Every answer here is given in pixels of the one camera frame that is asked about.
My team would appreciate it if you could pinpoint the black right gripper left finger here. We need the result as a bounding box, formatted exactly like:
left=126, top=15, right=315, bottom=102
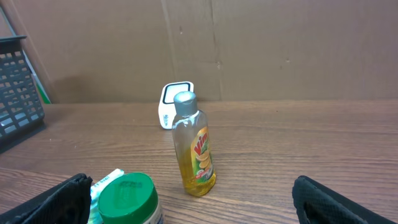
left=1, top=173, right=93, bottom=224

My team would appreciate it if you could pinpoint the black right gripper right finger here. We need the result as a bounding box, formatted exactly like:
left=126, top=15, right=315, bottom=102
left=292, top=175, right=395, bottom=224

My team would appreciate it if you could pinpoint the green Kleenex tissue pack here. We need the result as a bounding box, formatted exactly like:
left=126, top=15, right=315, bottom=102
left=87, top=169, right=124, bottom=224

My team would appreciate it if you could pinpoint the green lid jar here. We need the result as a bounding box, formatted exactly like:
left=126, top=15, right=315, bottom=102
left=98, top=172, right=165, bottom=224

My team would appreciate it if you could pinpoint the clear plastic bottle grey cap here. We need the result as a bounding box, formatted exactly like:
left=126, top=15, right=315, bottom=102
left=172, top=91, right=216, bottom=197

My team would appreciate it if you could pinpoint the white barcode scanner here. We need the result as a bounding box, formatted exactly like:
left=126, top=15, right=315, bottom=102
left=158, top=82, right=194, bottom=129

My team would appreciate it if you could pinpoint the dark grey plastic basket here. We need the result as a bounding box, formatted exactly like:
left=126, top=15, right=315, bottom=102
left=1, top=35, right=45, bottom=152

